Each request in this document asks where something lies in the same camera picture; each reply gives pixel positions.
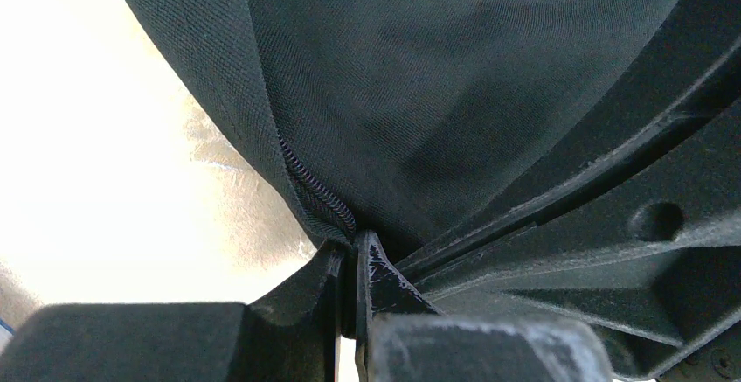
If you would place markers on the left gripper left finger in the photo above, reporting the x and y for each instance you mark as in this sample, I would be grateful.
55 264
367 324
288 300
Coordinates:
289 334

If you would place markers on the black student backpack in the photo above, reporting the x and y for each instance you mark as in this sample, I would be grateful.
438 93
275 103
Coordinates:
406 117

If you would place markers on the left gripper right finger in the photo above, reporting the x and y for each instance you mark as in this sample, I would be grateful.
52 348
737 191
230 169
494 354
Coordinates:
629 228

